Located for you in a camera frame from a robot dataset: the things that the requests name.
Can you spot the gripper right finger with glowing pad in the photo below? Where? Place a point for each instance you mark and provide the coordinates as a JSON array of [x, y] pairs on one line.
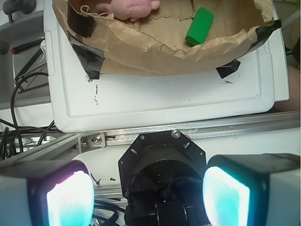
[[253, 190]]

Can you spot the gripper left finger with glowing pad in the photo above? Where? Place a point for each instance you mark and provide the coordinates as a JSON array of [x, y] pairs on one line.
[[46, 193]]

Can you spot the aluminium extrusion rail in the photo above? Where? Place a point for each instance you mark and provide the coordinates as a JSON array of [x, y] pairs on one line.
[[253, 134]]

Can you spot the pink plush toy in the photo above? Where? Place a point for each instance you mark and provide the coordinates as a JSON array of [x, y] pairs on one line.
[[128, 9]]

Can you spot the brown paper bag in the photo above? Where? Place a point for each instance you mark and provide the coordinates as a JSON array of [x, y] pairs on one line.
[[156, 45]]

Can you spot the white plastic bin lid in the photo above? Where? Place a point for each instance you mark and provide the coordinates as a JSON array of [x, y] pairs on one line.
[[122, 101]]

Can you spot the green rectangular block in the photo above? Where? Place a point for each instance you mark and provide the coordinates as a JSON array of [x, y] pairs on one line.
[[200, 27]]

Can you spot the metal corner bracket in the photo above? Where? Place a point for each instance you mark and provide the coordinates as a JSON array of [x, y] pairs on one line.
[[91, 141]]

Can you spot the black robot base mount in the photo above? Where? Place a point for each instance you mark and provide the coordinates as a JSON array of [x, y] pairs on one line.
[[161, 177]]

